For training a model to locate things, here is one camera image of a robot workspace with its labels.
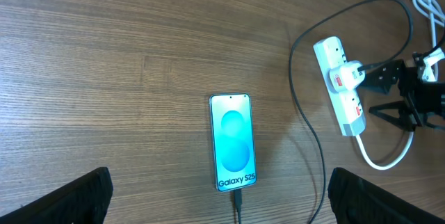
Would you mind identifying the white usb charger adapter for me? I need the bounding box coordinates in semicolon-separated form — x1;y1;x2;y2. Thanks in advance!
329;61;366;93

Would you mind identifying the white power strip cord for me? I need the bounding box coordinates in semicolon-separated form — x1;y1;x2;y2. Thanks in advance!
355;0;445;171

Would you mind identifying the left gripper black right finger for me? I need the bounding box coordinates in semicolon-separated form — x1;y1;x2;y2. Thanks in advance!
327;167;444;224

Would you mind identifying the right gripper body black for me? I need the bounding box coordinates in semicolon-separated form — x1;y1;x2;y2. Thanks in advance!
398;67;444;130

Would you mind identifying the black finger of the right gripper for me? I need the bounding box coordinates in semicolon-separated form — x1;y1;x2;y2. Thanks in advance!
369;101;416;131
359;60;405;95

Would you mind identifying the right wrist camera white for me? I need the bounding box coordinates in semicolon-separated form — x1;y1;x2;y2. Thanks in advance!
413;48;444;82

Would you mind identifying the blue screen smartphone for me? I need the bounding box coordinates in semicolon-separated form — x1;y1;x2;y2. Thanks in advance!
209;94;257;192

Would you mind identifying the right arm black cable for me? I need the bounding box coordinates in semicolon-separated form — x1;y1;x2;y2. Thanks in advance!
430;29;445;58

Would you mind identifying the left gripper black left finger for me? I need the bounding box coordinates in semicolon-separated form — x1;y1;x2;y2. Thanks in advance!
1;167;113;224

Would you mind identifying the white power strip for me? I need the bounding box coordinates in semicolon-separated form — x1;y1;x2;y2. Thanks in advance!
313;36;366;137

